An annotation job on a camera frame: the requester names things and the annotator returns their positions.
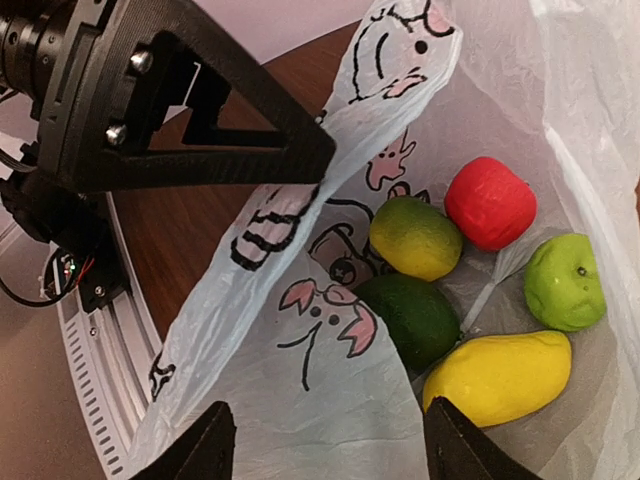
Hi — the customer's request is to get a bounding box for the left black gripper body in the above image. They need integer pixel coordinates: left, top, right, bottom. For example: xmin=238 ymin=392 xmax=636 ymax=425
xmin=1 ymin=1 xmax=200 ymax=193

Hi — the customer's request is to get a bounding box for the yellow green lemon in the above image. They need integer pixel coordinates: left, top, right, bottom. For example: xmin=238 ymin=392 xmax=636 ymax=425
xmin=369 ymin=196 xmax=464 ymax=282

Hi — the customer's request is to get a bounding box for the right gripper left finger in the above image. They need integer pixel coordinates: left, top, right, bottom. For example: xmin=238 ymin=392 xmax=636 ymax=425
xmin=132 ymin=402 xmax=236 ymax=480

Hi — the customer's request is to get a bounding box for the red fruit in bag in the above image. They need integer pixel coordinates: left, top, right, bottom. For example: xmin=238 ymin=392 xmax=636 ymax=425
xmin=444 ymin=157 xmax=537 ymax=252

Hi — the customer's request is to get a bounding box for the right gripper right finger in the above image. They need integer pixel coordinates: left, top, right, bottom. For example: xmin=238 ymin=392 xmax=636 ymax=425
xmin=424 ymin=397 xmax=539 ymax=480

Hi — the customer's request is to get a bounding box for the green fruit in bag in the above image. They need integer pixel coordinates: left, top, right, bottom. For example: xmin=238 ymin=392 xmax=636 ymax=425
xmin=354 ymin=273 xmax=461 ymax=373

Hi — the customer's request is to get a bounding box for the green apple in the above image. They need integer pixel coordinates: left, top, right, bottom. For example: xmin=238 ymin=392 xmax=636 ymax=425
xmin=524 ymin=233 xmax=607 ymax=332

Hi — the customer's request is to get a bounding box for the aluminium front rail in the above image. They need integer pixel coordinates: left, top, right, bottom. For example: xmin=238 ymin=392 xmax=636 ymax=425
xmin=56 ymin=193 xmax=162 ymax=479

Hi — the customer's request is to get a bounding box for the yellow mango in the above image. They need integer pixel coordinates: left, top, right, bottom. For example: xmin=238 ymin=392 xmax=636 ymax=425
xmin=423 ymin=330 xmax=572 ymax=427

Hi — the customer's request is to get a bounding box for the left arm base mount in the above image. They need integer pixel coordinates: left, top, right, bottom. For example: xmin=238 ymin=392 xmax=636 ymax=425
xmin=1 ymin=172 xmax=130 ymax=313

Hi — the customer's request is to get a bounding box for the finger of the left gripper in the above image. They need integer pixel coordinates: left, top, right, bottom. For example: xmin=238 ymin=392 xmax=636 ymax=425
xmin=65 ymin=123 xmax=336 ymax=193
xmin=119 ymin=1 xmax=324 ymax=135

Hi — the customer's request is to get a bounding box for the light blue printed plastic bag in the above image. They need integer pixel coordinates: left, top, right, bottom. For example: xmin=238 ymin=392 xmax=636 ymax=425
xmin=124 ymin=1 xmax=639 ymax=479

